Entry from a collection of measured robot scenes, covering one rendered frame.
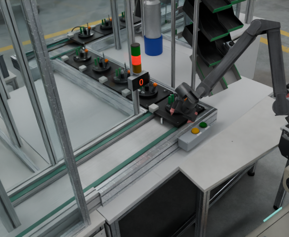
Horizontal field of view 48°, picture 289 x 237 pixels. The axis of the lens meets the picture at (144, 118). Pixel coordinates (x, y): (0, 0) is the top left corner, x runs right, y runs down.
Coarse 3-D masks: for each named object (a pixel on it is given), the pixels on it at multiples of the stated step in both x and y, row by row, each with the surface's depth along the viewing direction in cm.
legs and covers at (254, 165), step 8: (248, 168) 262; (240, 176) 257; (160, 184) 171; (224, 184) 249; (232, 184) 251; (152, 192) 168; (216, 192) 243; (224, 192) 246; (216, 200) 241; (208, 208) 236; (120, 216) 157; (192, 216) 227; (104, 224) 156; (112, 224) 154; (184, 224) 223; (112, 232) 157; (176, 232) 219
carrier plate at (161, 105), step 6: (174, 96) 206; (162, 102) 202; (162, 108) 197; (198, 108) 195; (156, 114) 193; (162, 114) 192; (168, 114) 192; (168, 120) 188; (174, 120) 187; (180, 120) 186; (186, 120) 187
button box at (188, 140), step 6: (198, 126) 183; (210, 126) 183; (186, 132) 180; (204, 132) 180; (210, 132) 185; (180, 138) 176; (186, 138) 176; (192, 138) 175; (198, 138) 178; (180, 144) 177; (186, 144) 173; (192, 144) 176; (186, 150) 176
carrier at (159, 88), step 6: (150, 84) 219; (144, 90) 210; (150, 90) 210; (156, 90) 209; (162, 90) 213; (168, 90) 212; (144, 96) 205; (150, 96) 205; (156, 96) 207; (162, 96) 207; (168, 96) 209; (144, 102) 203; (150, 102) 203; (156, 102) 203
